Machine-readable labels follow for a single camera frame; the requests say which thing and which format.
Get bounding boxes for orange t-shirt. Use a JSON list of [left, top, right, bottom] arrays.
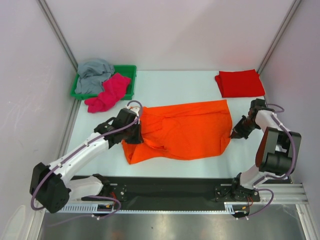
[[122, 100, 233, 165]]

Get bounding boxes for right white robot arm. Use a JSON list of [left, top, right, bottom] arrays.
[[230, 98, 302, 201]]

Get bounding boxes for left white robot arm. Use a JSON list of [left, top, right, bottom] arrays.
[[29, 106, 143, 214]]

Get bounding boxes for folded red t-shirt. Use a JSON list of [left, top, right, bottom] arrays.
[[214, 69, 265, 98]]

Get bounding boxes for magenta t-shirt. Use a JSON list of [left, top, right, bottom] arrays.
[[84, 78, 126, 114]]

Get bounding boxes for green plastic bin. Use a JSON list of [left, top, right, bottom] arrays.
[[70, 64, 137, 101]]

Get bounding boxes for grey t-shirt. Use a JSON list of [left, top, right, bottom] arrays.
[[74, 58, 115, 95]]

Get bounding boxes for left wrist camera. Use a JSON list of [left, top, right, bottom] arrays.
[[126, 106, 141, 117]]

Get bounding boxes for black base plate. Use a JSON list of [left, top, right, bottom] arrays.
[[72, 176, 292, 211]]

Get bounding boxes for aluminium frame rail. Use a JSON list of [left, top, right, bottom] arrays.
[[258, 183, 309, 205]]

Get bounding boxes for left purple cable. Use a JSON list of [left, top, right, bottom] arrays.
[[30, 100, 144, 227]]

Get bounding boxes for aluminium corner post right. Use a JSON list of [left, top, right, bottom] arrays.
[[257, 0, 303, 74]]

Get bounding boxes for aluminium corner post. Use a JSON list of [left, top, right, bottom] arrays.
[[36, 0, 78, 71], [257, 0, 303, 74]]

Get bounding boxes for aluminium corner post left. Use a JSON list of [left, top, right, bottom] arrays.
[[36, 0, 78, 71]]

